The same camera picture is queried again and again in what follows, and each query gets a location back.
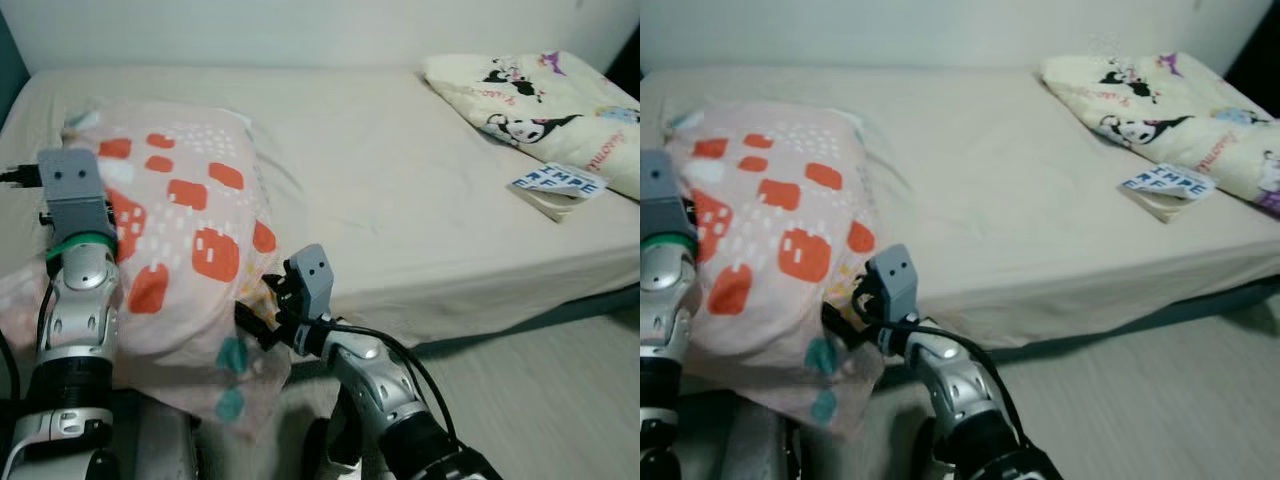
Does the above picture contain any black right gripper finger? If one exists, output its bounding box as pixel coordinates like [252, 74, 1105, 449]
[234, 300, 283, 353]
[820, 298, 863, 351]

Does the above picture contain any pink pillow with orange prints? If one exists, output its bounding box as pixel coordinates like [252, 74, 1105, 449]
[0, 97, 294, 443]
[660, 100, 893, 441]

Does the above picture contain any white book with blue lettering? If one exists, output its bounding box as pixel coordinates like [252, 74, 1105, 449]
[507, 162, 611, 224]
[1118, 162, 1217, 224]

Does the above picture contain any silver black right robot leg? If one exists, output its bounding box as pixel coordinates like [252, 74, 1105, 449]
[300, 385, 366, 480]

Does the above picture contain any silver black robot leg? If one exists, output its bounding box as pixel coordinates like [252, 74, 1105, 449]
[700, 385, 801, 480]
[300, 385, 366, 480]
[110, 385, 206, 480]

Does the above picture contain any cream sheeted bed mattress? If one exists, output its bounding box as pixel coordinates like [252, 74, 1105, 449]
[0, 65, 641, 351]
[640, 65, 1280, 353]

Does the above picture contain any silver black left robot leg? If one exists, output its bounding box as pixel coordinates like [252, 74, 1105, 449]
[110, 385, 206, 480]
[700, 385, 801, 480]

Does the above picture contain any cream cartoon print blanket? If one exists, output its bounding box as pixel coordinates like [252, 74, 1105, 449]
[420, 50, 641, 201]
[1040, 52, 1280, 219]

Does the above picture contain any teal headboard panel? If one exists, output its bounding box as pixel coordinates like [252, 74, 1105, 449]
[0, 12, 31, 131]

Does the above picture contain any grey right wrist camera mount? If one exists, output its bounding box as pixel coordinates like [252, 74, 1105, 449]
[287, 244, 335, 323]
[865, 244, 920, 323]

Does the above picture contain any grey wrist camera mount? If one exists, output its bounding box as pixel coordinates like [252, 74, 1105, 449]
[287, 244, 335, 323]
[865, 244, 920, 323]
[37, 148, 118, 249]
[640, 148, 699, 249]

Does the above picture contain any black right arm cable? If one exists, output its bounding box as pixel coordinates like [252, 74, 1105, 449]
[880, 314, 1031, 451]
[296, 316, 463, 451]

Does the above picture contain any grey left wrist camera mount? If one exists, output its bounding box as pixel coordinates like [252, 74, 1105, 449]
[37, 148, 118, 249]
[640, 148, 699, 249]

